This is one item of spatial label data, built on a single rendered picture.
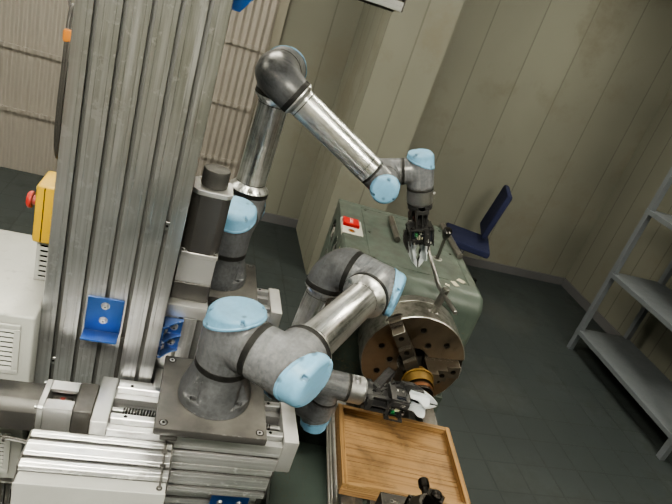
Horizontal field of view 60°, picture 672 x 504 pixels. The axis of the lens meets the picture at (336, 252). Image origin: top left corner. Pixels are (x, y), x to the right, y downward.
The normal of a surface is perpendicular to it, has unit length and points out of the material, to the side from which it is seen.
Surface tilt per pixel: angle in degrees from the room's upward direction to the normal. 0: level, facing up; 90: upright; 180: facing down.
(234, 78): 90
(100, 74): 90
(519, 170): 90
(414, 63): 90
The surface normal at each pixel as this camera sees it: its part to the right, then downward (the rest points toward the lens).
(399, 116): 0.15, 0.47
